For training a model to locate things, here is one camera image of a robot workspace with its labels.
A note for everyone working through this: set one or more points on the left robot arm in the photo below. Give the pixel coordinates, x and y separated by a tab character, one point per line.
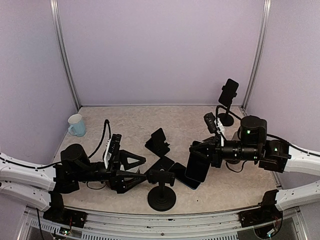
42	186

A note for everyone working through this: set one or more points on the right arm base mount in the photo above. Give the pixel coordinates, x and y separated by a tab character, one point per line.
266	212

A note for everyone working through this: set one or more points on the right aluminium frame post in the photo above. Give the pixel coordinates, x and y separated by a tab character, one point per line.
258	53

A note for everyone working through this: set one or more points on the light blue mug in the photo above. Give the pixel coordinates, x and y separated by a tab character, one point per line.
76	125

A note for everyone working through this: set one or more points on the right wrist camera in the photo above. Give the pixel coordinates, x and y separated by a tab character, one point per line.
210	121

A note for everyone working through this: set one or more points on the silver-edged black smartphone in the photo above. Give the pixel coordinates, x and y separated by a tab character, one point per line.
196	170

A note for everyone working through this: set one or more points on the left aluminium frame post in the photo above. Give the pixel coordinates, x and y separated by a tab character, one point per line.
63	53

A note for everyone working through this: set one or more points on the round-base plate phone stand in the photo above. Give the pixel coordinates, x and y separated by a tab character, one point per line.
234	147

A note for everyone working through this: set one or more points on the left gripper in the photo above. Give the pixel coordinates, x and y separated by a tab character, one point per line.
116	176

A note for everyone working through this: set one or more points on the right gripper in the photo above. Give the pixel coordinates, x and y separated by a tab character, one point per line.
214	155

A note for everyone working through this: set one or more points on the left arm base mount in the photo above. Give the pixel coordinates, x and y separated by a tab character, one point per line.
58	213

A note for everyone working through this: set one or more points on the black folding phone stand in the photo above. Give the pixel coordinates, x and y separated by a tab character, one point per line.
157	143

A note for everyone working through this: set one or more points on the black pole phone stand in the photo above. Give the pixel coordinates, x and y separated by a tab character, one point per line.
226	119
161	198

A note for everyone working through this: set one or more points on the aluminium frame post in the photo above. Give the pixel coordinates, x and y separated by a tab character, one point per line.
63	53
258	53

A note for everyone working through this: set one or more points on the blue-edged black smartphone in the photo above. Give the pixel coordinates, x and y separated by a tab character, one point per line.
179	170

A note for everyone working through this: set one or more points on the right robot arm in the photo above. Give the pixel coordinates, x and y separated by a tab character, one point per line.
274	154

